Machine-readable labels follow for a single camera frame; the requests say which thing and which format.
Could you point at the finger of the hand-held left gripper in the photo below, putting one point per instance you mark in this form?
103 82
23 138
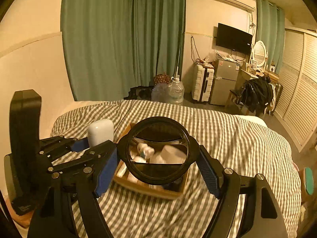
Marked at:
62 145
84 160

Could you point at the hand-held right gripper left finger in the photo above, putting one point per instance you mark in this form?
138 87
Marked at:
106 173

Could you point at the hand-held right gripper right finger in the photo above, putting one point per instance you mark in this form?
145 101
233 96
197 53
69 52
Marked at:
209 176

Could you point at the white tube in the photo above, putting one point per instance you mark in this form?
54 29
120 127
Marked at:
123 171

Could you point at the white rounded case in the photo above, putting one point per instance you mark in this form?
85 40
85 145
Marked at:
100 131

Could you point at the cardboard box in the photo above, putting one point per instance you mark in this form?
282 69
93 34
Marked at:
153 191

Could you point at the round black folding mirror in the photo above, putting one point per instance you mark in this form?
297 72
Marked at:
158 178

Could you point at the grey white checked blanket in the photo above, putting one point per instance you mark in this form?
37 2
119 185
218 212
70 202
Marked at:
223 133

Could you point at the wooden chair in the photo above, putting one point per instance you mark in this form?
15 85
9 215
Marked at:
234 96

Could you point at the black bag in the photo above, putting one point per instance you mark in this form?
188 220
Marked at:
138 93

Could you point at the clear water jug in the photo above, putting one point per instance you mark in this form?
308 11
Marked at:
160 94
176 91

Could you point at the white ribbed suitcase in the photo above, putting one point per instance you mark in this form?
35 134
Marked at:
203 84

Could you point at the silver small fridge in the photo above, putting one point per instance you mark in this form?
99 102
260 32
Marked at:
224 84

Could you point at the black jacket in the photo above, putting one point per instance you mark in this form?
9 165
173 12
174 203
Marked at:
257 94

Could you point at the teal oval object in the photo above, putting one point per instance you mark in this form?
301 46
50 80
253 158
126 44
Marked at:
308 181

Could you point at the dark patterned bag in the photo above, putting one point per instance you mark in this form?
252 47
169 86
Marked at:
162 78

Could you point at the wooden dressing table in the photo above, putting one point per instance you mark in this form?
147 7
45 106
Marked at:
247 73

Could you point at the clear plastic bag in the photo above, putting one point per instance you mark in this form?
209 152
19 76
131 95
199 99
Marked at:
212 57

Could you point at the white louvred wardrobe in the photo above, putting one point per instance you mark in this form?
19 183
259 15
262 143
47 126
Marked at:
297 86

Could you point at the oval white vanity mirror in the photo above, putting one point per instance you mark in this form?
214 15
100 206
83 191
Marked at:
258 53

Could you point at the narrow green curtain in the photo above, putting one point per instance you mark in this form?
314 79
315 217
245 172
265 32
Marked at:
268 29

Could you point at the black wall television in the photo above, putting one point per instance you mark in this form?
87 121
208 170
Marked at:
234 39

